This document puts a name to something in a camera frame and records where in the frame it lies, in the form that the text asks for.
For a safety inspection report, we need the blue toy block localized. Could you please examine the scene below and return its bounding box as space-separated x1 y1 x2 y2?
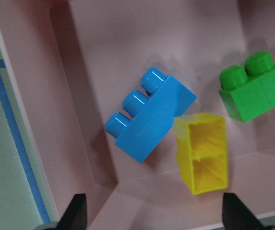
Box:
105 67 197 162

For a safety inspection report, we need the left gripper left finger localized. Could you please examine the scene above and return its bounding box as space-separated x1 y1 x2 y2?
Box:
56 193 88 230

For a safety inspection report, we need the green toy block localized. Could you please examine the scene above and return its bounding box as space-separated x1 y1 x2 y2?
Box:
219 51 275 123

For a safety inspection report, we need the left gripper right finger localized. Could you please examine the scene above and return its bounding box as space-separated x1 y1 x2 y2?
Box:
223 193 267 230

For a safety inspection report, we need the pink plastic box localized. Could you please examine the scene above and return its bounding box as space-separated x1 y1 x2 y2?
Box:
0 0 275 230

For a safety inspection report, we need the yellow toy block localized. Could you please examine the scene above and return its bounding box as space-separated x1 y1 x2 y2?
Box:
172 113 228 195

